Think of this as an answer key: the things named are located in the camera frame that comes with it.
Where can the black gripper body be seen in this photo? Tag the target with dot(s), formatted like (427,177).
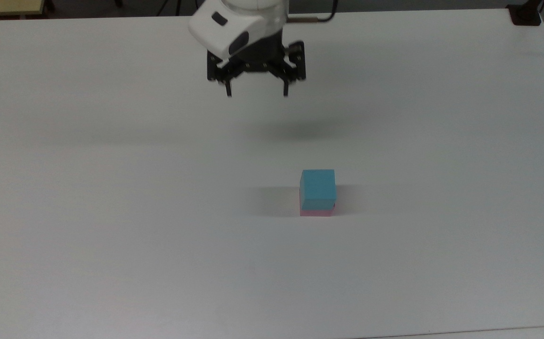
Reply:
(262,61)

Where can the black table clamp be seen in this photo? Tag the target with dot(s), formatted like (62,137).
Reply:
(525,13)

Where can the yellow-topped table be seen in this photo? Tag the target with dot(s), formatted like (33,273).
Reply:
(3,6)

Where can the blue cube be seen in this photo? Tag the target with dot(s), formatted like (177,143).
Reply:
(318,188)

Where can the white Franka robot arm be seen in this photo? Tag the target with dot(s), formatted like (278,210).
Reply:
(234,23)

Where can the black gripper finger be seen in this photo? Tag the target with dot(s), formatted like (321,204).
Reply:
(285,88)
(228,88)

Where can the pink cube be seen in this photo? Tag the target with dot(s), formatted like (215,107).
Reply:
(317,213)

